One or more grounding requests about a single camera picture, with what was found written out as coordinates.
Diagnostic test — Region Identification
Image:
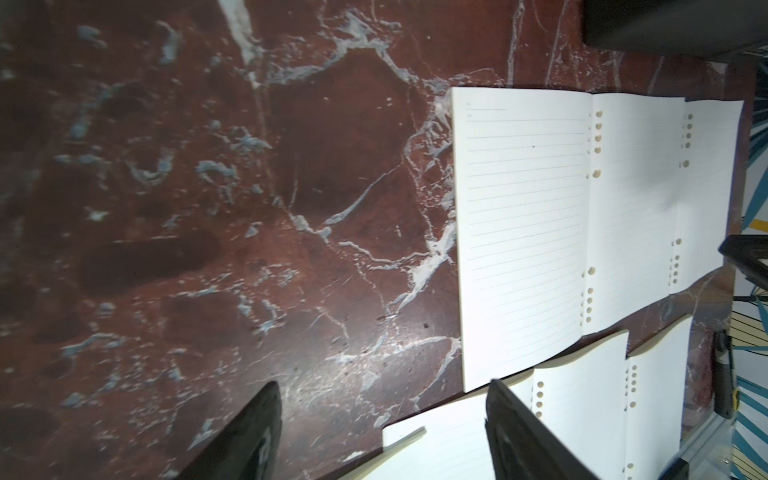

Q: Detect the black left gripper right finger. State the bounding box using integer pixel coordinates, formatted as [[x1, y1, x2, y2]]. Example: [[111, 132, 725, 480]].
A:
[[485, 379, 595, 480]]

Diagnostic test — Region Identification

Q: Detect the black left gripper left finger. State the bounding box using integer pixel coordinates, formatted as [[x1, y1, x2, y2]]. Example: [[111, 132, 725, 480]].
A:
[[177, 381, 282, 480]]

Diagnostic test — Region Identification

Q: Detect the green cover notebook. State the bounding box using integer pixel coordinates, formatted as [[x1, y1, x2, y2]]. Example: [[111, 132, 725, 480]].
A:
[[343, 386, 495, 479]]

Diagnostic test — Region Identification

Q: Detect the open lined notebook front right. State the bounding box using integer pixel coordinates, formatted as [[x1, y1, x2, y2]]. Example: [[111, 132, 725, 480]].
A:
[[624, 315, 693, 480]]

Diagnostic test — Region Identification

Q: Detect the open lined notebook back right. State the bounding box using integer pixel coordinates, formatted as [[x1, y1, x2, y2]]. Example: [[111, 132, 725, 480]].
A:
[[451, 87, 743, 391]]

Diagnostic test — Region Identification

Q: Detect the black utility knife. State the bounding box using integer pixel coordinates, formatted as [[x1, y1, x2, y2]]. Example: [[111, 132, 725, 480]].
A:
[[713, 331, 736, 419]]

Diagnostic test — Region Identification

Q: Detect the yellow black toolbox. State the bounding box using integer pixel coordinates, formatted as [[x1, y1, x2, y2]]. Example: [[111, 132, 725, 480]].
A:
[[583, 0, 767, 62]]

